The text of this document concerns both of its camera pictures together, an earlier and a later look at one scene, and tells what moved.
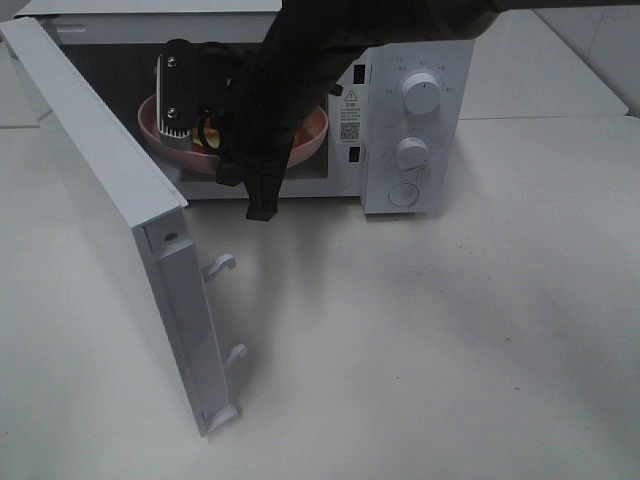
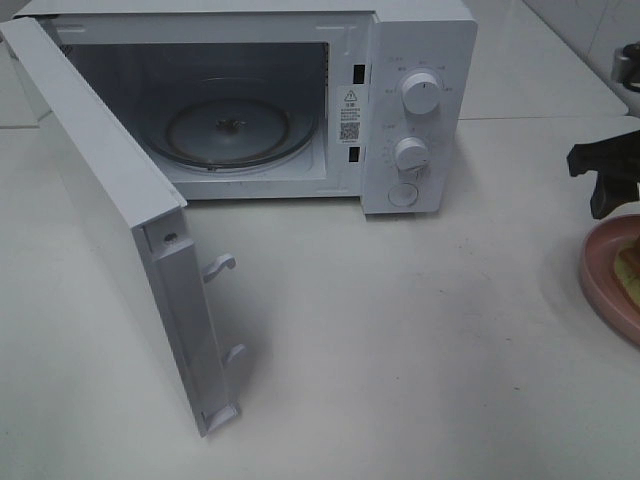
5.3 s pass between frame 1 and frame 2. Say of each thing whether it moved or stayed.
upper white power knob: stayed
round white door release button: stayed
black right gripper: moved
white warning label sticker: stayed
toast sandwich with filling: moved
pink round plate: moved
